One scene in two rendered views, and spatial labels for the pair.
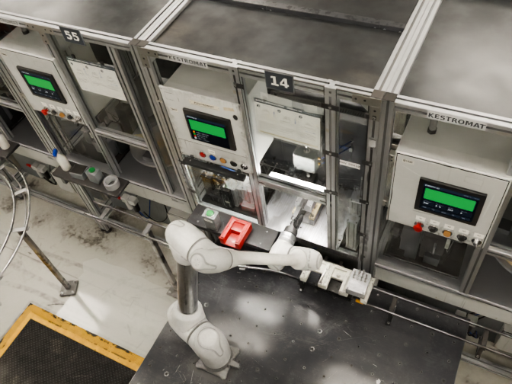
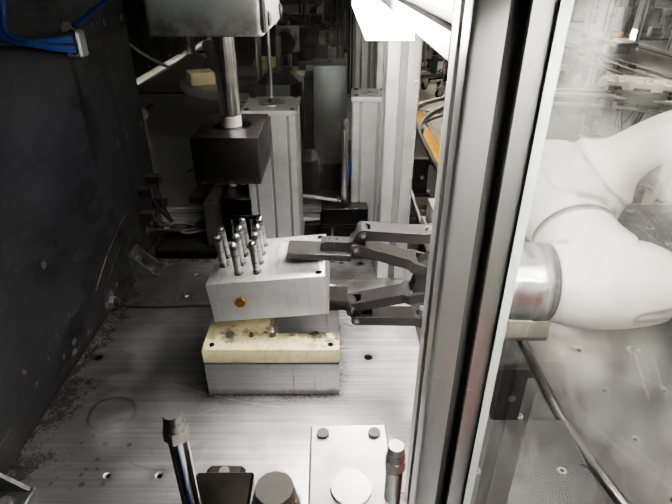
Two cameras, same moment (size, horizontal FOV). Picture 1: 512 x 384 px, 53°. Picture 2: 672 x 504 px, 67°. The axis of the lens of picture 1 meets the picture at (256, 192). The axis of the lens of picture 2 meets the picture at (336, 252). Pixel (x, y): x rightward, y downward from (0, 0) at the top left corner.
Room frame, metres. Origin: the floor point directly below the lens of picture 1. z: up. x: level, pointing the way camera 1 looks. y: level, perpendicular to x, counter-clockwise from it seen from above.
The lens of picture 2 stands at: (1.94, 0.17, 1.34)
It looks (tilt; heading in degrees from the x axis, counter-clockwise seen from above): 29 degrees down; 235
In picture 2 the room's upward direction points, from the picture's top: straight up
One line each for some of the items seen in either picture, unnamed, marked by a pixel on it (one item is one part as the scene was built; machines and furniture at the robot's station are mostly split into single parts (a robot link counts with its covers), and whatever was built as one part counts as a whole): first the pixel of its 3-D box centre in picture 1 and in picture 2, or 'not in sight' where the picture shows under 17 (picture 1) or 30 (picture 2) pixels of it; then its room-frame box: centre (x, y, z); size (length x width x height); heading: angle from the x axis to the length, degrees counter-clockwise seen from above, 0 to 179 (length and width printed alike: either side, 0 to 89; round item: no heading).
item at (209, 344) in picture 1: (210, 344); not in sight; (1.07, 0.37, 0.85); 0.18 x 0.16 x 0.22; 36
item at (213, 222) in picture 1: (212, 218); not in sight; (1.75, 0.27, 0.97); 0.08 x 0.08 x 0.12; 55
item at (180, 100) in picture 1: (219, 116); not in sight; (1.89, 0.11, 1.60); 0.42 x 0.29 x 0.46; 55
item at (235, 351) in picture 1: (220, 357); not in sight; (1.05, 0.34, 0.71); 0.22 x 0.18 x 0.06; 55
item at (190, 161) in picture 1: (213, 167); not in sight; (1.78, 0.19, 1.37); 0.36 x 0.04 x 0.04; 55
